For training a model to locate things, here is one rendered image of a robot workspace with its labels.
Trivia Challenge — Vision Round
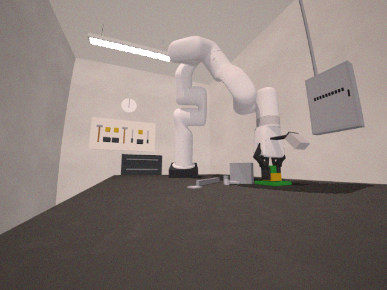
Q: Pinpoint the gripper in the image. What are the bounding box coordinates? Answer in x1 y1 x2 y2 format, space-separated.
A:
253 124 285 180

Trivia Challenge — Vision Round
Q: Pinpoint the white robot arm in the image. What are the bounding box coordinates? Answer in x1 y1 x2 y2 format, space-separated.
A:
168 36 310 169

